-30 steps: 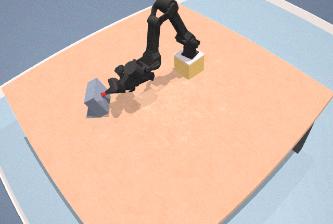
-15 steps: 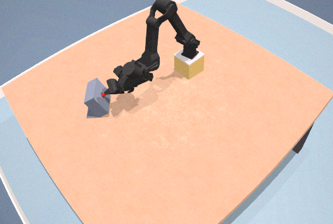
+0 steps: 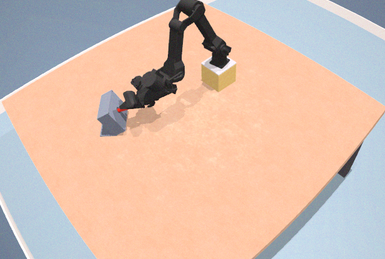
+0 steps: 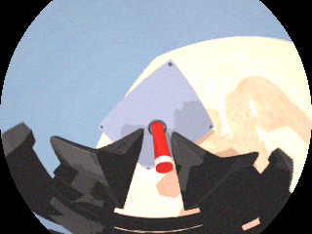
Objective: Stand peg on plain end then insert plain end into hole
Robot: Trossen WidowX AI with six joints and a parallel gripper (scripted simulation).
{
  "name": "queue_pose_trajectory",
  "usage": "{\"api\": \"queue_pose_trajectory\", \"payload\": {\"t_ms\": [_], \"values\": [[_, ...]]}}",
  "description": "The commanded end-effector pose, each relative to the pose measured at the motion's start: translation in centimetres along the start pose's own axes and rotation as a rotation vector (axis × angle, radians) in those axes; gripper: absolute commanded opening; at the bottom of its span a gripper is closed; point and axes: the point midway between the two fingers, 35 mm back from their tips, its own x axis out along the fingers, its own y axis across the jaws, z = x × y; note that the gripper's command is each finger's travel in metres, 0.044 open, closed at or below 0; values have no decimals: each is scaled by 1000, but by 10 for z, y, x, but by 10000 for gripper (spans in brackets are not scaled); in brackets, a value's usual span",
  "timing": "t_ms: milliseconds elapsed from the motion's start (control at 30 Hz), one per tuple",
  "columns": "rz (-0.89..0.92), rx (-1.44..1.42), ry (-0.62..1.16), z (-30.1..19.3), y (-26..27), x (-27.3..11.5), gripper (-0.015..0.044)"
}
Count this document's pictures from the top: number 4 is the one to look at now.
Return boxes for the red peg with white band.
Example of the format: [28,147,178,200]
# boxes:
[152,122,173,173]

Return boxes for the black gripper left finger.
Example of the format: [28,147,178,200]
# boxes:
[50,129,144,211]

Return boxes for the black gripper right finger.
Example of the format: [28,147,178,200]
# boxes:
[171,132,258,211]

